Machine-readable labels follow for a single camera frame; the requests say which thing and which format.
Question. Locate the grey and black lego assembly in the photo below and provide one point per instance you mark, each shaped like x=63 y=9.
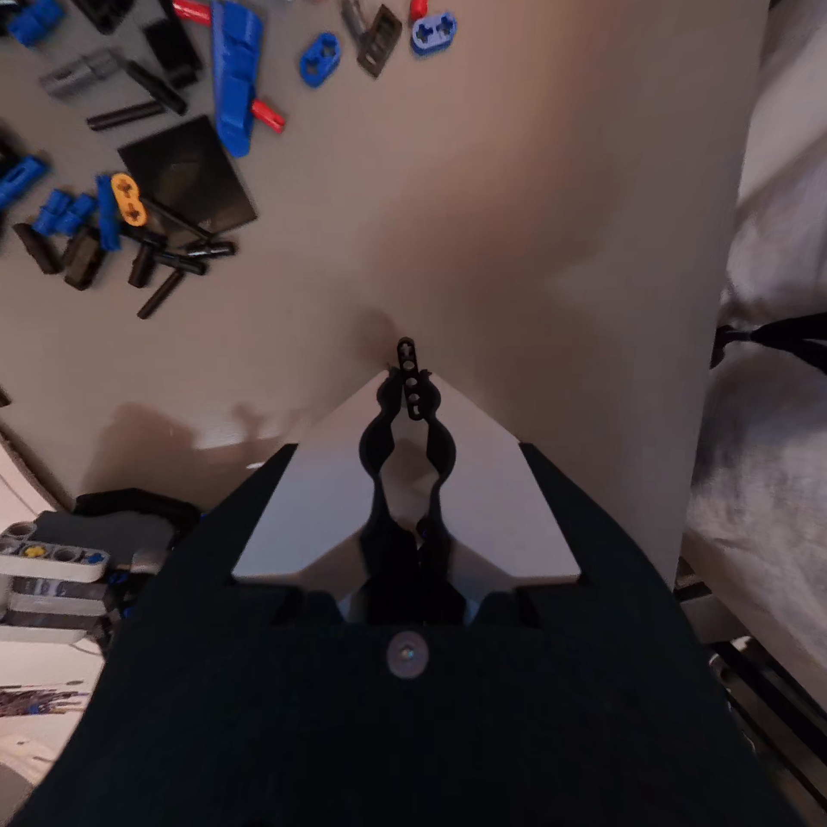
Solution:
x=58 y=562

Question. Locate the dark brown lego frame piece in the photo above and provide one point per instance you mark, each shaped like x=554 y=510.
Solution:
x=380 y=42

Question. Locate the small orange lego beam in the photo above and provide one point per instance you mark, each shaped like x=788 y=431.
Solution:
x=129 y=200

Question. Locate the black lego beam with holes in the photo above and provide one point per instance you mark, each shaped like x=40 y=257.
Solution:
x=409 y=368

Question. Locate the long blue lego panel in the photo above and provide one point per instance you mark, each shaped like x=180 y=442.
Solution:
x=236 y=77

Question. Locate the pale blue two-hole lego beam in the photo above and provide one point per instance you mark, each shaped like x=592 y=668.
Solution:
x=433 y=32

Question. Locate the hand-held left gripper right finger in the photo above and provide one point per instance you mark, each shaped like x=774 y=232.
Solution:
x=504 y=510

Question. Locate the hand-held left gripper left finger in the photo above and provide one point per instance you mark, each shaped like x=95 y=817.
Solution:
x=303 y=510

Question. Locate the lego instruction booklet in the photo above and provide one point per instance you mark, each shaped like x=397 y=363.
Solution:
x=39 y=730

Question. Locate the pile of small lego pins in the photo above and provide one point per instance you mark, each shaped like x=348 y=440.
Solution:
x=84 y=252

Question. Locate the red lego axle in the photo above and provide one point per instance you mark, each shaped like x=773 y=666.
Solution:
x=268 y=116

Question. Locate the white cloth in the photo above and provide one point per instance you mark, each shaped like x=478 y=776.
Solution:
x=769 y=452

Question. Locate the black flat lego plate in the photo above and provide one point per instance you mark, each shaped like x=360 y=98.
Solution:
x=187 y=174

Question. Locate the black metal frame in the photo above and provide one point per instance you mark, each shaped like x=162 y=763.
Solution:
x=769 y=704

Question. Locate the black frame brick assembly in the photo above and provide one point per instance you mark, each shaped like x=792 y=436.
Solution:
x=161 y=39

